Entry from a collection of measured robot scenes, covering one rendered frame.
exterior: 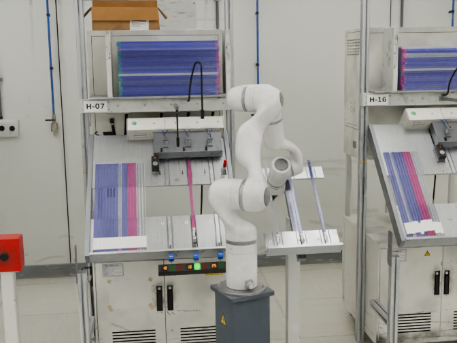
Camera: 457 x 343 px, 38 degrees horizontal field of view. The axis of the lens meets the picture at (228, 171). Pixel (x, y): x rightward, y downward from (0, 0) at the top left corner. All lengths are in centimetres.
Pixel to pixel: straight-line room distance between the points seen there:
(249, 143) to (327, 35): 262
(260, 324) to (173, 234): 71
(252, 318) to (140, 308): 100
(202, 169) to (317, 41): 200
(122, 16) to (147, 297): 148
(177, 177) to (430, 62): 144
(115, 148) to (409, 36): 168
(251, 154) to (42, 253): 289
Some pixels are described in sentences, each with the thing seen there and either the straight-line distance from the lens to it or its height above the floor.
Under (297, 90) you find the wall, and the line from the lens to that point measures 501.
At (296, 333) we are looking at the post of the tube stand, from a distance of 340.
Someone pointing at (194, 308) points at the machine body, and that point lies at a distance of 347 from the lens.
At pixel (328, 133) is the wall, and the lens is 509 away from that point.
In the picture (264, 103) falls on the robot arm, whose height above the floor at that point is 140.
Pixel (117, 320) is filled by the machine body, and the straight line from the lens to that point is 349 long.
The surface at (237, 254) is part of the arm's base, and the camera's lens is 252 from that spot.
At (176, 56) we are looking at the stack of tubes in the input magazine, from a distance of 338.
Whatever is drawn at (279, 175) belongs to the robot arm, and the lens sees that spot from 291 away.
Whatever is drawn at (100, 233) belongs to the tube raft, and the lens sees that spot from 311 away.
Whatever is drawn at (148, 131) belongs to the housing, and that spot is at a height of 121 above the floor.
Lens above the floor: 157
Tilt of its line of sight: 10 degrees down
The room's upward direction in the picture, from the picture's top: 1 degrees counter-clockwise
